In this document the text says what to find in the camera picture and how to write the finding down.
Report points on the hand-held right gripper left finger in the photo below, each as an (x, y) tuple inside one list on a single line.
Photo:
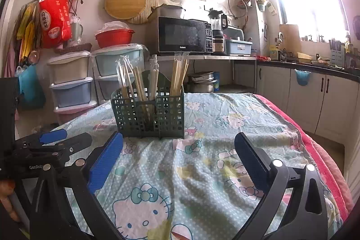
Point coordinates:
[(105, 164)]

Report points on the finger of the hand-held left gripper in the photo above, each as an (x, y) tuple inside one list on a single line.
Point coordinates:
[(78, 144), (53, 136)]

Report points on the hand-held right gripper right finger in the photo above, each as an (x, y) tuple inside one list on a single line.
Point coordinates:
[(251, 164)]

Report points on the green plastic utensil basket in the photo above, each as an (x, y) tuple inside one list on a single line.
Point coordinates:
[(168, 116)]

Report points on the bunch of wooden chopsticks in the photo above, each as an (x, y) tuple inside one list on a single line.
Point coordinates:
[(177, 74)]

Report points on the person's left hand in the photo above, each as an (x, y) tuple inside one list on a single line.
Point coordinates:
[(7, 192)]

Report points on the blue hanging cloth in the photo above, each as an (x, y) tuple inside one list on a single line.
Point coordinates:
[(31, 85)]

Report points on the cartoon cat print tablecloth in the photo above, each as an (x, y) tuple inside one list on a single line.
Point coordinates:
[(197, 172)]

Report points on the drawer tower with cream drawer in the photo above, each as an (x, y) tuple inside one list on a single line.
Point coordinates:
[(70, 74)]

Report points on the pink blanket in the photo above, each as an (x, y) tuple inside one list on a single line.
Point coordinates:
[(317, 161)]

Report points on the drawer tower with teal drawer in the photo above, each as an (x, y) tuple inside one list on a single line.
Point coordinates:
[(118, 65)]

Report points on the brown wicker tray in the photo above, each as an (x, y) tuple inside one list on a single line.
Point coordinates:
[(74, 48)]

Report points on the steel pot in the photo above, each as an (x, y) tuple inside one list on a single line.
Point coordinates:
[(201, 82)]

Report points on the white kitchen cabinets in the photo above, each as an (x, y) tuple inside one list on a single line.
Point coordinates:
[(323, 99)]

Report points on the blue hanging bin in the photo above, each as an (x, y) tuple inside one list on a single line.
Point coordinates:
[(303, 77)]

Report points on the yellow hanging cloth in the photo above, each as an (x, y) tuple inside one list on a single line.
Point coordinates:
[(28, 32)]

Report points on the red plastic basin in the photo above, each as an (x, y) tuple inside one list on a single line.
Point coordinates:
[(115, 39)]

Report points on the metal kitchen shelf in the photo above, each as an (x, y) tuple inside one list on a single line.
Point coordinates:
[(213, 57)]

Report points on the red gift bag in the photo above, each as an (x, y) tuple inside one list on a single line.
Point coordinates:
[(54, 20)]

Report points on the grey-blue dish box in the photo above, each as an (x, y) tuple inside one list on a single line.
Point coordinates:
[(239, 47)]

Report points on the plastic-wrapped white bowl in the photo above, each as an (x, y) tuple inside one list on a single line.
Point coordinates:
[(115, 26)]

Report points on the pale cutting board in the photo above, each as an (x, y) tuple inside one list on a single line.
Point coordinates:
[(289, 37)]

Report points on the white countertop appliance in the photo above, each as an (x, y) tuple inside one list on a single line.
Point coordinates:
[(234, 32)]

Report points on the black blender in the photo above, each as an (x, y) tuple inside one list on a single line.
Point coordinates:
[(217, 32)]

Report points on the white knife rack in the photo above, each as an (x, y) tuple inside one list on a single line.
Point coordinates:
[(337, 54)]

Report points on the black microwave oven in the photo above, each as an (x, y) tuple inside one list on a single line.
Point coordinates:
[(182, 36)]

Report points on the round bamboo board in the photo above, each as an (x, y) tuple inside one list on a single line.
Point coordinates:
[(125, 2)]

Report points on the round bamboo mat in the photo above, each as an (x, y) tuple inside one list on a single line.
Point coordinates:
[(151, 9)]

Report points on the grey lidded pot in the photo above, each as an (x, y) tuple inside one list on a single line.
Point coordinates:
[(170, 11)]

